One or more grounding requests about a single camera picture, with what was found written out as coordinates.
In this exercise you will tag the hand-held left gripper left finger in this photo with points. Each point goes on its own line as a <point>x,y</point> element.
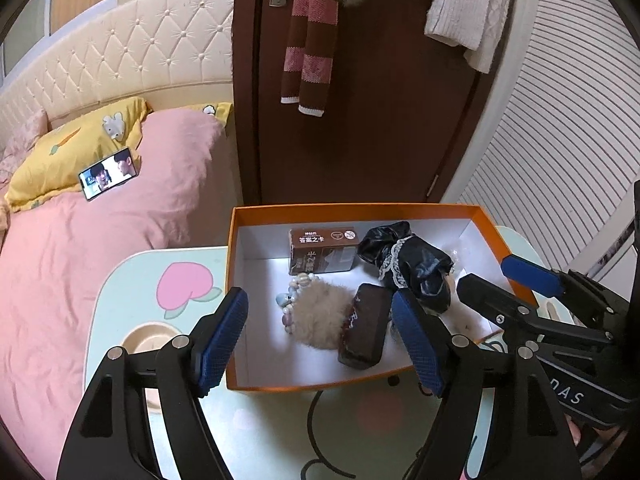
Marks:
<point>220,345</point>

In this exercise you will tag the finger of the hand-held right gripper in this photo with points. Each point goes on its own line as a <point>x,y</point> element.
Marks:
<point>530,272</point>
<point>490,300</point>

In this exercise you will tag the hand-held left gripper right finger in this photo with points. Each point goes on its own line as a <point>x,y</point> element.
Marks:
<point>420,345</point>

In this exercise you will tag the orange cardboard box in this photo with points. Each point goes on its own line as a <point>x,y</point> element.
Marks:
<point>255,310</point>

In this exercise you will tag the dark rectangular case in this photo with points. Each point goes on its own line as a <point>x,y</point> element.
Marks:
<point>365,330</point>

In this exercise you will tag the black lace-trimmed cloth bundle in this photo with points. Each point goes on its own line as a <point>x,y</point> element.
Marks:
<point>425,265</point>

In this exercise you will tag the beige fluffy pompom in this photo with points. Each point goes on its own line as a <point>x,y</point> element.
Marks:
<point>322,315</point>

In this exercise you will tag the brown printed carton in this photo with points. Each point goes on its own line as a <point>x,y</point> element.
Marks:
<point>320,252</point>

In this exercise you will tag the person's right hand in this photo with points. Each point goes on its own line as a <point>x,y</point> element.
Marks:
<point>576,432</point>

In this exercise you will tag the white slatted cabinet door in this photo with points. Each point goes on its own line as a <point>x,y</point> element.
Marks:
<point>560,160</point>

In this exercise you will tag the pink duvet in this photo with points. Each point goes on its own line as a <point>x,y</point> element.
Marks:
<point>75,270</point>

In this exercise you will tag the brown wooden door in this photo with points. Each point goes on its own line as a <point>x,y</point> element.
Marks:
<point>380,135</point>

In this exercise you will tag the smartphone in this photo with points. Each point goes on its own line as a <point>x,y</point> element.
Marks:
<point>107,174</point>

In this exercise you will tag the small yellow pillow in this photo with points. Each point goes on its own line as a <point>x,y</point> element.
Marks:
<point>217,109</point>

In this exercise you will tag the large yellow pillow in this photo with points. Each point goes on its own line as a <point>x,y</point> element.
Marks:
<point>55,160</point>

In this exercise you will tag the white knitted sweater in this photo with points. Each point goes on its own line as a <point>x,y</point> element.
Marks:
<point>465,10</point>

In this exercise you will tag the pink floral quilt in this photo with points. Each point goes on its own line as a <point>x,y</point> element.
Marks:
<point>20,140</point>

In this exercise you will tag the brown pink striped scarf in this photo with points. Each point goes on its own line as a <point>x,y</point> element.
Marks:
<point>310,60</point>

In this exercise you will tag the cream tufted headboard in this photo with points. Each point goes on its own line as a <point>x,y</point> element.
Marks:
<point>150,45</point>

